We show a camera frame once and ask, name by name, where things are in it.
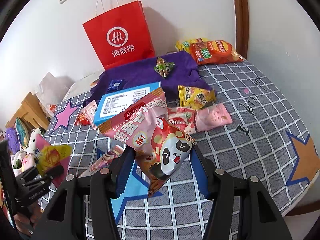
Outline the yellow chips bag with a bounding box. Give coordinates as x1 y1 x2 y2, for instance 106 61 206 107
175 38 208 53

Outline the wooden bedside furniture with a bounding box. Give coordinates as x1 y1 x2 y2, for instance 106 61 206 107
5 92 50 131

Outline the blue cardboard box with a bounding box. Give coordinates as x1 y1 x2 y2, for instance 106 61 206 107
93 81 162 126

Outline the brown wooden door frame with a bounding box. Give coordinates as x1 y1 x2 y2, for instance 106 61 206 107
234 0 249 58

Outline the red paper shopping bag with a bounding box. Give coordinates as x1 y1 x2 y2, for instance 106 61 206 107
83 1 155 70

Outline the person's left hand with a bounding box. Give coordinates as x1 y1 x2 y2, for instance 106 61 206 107
14 202 42 236

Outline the white Miniso plastic bag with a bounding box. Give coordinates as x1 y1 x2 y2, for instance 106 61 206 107
35 72 74 118

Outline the pink cartoon tube packet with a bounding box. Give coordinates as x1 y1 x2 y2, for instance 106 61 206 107
79 145 124 178

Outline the grey checkered bedsheet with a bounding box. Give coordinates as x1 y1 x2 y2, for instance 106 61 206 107
34 61 319 239

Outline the yellow pink snack bag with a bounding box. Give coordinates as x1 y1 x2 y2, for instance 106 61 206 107
35 134 72 188

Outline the light pink snack packet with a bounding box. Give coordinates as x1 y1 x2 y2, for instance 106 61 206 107
195 103 233 132

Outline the orange chips bag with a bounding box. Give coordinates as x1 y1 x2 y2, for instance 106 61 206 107
189 40 244 66

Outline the white patterned pillow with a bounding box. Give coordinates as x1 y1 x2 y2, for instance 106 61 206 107
63 70 104 101

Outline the yellow peanut snack packet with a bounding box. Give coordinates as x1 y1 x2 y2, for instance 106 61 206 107
178 85 216 109

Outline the pale pink wrapper packet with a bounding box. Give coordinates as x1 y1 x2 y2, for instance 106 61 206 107
81 100 97 130

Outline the purple towel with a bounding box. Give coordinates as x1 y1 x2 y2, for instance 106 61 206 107
83 51 212 106

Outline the red candy packet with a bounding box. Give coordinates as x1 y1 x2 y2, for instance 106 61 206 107
75 112 90 126

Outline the strawberry biscuit packet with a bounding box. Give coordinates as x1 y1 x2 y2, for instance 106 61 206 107
168 107 196 134

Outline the green snack packet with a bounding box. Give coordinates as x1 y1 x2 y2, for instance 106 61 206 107
153 57 175 79

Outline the pink panda snack bag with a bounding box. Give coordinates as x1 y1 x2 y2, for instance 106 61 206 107
98 88 195 197

